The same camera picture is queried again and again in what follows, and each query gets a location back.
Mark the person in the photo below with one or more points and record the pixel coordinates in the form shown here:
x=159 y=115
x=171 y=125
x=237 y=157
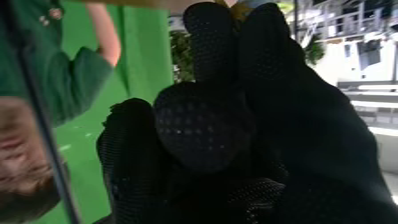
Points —
x=73 y=80

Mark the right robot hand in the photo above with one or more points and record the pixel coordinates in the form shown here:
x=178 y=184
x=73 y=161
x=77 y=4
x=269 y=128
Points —
x=267 y=140

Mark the black stand pole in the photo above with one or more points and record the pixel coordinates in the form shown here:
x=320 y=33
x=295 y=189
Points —
x=40 y=116

